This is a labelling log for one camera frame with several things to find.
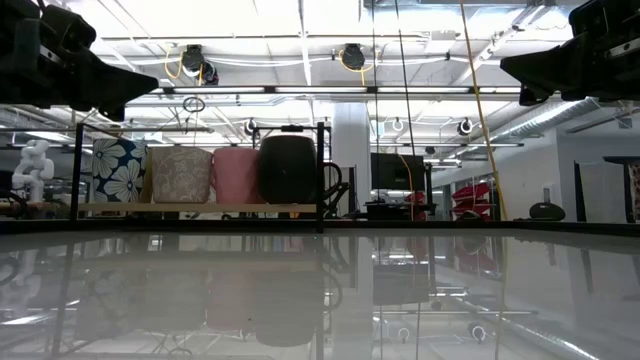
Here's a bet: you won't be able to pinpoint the black mug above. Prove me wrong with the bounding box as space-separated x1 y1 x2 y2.
257 134 344 205

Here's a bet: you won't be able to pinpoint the hanging black cable loop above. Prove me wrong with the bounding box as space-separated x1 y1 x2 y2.
182 95 207 114

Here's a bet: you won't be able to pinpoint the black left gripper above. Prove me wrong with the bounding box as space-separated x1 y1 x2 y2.
0 0 160 122

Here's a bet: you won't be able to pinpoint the black dome object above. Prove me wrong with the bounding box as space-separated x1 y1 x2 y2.
528 201 567 222

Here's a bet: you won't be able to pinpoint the grey floral lettered mug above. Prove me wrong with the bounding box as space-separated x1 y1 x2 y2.
149 145 214 205

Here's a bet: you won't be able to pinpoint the yellow cable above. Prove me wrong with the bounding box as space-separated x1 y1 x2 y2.
457 0 510 222

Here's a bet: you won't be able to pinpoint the black monitor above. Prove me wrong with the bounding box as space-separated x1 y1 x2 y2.
370 152 427 192

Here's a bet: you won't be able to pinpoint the pink mug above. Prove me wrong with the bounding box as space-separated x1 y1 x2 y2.
212 146 262 205

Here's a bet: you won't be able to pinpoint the blue white floral mug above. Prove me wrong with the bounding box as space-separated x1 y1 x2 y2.
91 138 150 204

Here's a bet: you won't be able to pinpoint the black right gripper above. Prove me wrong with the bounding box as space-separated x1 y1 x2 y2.
499 0 640 106

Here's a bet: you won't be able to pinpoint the red storage bins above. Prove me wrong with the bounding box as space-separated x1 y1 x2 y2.
451 182 494 221

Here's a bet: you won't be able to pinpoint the black framed partition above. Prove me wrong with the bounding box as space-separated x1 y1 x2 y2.
572 155 640 225

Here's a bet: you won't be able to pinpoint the black metal shelf frame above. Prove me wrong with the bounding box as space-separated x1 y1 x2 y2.
69 121 332 235

